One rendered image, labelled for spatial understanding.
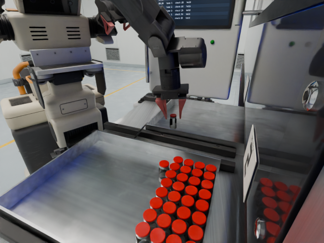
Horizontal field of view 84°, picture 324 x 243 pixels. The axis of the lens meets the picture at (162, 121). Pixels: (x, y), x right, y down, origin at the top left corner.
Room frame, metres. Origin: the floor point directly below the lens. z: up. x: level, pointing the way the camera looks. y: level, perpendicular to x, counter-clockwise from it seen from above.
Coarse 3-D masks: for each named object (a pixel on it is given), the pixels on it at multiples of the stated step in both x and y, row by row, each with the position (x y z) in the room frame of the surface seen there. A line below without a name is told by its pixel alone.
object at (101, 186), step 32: (64, 160) 0.33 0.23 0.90; (96, 160) 0.35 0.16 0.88; (128, 160) 0.35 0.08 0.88; (160, 160) 0.35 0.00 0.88; (192, 160) 0.33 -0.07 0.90; (32, 192) 0.25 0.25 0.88; (64, 192) 0.25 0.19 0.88; (96, 192) 0.25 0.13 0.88; (128, 192) 0.25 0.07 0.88; (32, 224) 0.16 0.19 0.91; (64, 224) 0.18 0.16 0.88; (96, 224) 0.18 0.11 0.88; (128, 224) 0.18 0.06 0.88
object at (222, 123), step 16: (160, 112) 0.57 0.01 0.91; (176, 112) 0.63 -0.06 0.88; (192, 112) 0.63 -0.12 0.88; (208, 112) 0.63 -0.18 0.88; (224, 112) 0.63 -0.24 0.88; (240, 112) 0.61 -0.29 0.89; (160, 128) 0.45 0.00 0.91; (176, 128) 0.51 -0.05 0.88; (192, 128) 0.51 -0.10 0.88; (208, 128) 0.51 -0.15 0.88; (224, 128) 0.51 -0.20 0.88; (240, 128) 0.51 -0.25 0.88; (224, 144) 0.39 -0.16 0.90; (240, 144) 0.37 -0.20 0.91
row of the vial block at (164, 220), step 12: (180, 168) 0.27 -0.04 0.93; (192, 168) 0.28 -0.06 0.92; (180, 180) 0.24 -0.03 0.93; (180, 192) 0.21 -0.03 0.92; (168, 204) 0.19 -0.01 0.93; (180, 204) 0.20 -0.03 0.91; (168, 216) 0.17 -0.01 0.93; (156, 228) 0.15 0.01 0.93; (168, 228) 0.15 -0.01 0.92; (156, 240) 0.13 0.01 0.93
